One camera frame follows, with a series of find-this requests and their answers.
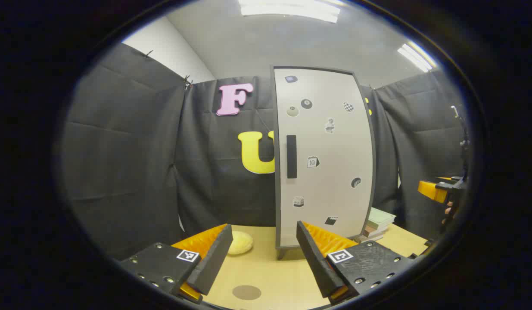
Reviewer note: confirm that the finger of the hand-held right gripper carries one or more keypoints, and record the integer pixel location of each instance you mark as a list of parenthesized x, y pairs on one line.
[(431, 191)]

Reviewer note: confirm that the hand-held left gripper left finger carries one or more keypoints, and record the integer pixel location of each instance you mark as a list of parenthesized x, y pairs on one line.
[(210, 262)]

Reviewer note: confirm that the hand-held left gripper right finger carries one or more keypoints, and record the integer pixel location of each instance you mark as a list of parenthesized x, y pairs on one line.
[(317, 262)]

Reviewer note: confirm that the round brown coaster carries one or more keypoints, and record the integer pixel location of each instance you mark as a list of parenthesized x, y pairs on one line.
[(246, 292)]

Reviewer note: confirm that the dark grey cabinet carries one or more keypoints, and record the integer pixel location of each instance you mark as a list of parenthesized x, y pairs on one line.
[(275, 193)]

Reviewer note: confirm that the pale yellow round plush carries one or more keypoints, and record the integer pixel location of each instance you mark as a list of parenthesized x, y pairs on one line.
[(241, 243)]

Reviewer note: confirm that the pale green book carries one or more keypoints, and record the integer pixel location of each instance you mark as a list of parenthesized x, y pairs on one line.
[(382, 217)]

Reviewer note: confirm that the grey-brown book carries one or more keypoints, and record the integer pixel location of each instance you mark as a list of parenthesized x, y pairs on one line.
[(369, 238)]

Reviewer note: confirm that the brown book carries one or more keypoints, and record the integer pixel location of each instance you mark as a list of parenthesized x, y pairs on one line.
[(371, 231)]

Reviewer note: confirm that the black backdrop cloth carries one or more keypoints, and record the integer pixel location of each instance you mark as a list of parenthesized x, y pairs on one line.
[(128, 163)]

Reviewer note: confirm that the ceiling light panel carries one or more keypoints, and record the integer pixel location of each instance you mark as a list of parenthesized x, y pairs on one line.
[(289, 9), (415, 57)]

